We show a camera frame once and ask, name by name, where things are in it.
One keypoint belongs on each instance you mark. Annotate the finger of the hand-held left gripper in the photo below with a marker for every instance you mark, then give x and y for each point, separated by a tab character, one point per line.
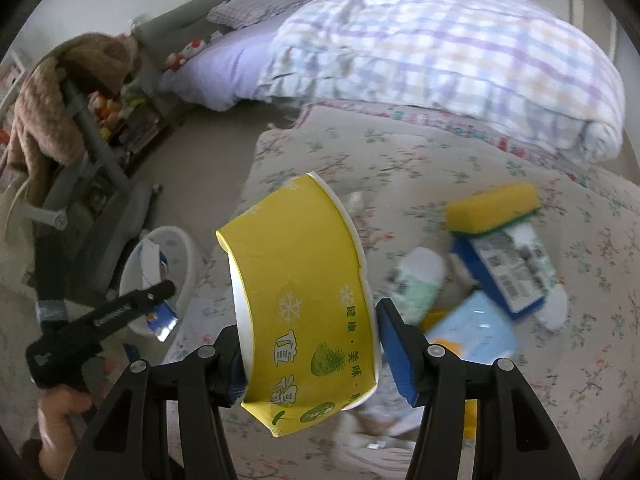
152	296

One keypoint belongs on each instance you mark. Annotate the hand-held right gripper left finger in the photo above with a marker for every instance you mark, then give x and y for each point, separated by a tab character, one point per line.
222	370

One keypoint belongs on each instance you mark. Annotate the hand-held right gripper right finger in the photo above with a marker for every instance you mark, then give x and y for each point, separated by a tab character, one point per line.
395	355

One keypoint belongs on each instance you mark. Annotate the blue white snack wrapper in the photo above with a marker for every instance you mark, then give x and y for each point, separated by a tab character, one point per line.
150	260

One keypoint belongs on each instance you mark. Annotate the white plastic bin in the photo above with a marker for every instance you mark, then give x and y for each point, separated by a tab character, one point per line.
175	255

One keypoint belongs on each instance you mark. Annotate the white plastic bottle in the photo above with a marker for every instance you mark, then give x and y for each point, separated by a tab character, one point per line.
417	280

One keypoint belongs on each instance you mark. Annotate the yellow paper bowl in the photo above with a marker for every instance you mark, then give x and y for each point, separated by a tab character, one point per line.
300	270

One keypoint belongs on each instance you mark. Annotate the person's left hand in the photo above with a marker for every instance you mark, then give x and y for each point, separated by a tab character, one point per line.
60	407

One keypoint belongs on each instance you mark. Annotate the clear plastic wrapper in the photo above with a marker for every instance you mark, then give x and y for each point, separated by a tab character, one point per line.
380	420

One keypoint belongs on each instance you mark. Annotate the light blue packet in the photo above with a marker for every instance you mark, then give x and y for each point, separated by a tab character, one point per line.
475	330

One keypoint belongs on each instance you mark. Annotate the blue box with white label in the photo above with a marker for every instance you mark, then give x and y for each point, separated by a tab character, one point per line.
515	265

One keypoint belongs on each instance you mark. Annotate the grey chair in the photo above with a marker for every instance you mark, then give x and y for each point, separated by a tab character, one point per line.
100	150

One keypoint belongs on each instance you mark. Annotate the dark bedside shelf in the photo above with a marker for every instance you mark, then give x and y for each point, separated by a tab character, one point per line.
145	132

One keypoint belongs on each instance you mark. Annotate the yellow green sponge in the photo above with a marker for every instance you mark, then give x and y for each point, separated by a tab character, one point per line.
490	205

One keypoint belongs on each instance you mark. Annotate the floral bed cover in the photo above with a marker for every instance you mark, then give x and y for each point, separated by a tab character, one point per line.
400	170

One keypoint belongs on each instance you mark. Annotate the pile of colourful toys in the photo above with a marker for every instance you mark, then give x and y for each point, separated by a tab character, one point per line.
107	110

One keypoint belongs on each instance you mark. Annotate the brown plush blanket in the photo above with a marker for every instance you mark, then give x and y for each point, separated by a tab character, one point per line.
60	90

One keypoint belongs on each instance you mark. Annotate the purple bed sheet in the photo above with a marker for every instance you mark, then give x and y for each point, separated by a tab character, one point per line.
225	65

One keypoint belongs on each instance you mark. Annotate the white cat plush toy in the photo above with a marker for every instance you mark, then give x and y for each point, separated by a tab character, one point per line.
187	52

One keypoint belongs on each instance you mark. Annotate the grey bed headboard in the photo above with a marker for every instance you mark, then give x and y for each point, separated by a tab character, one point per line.
170	30

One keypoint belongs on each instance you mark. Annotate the plaid pillow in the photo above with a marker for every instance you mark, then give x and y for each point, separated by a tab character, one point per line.
255	2

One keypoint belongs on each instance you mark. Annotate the plaid quilt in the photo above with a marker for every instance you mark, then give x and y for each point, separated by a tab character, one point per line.
425	45

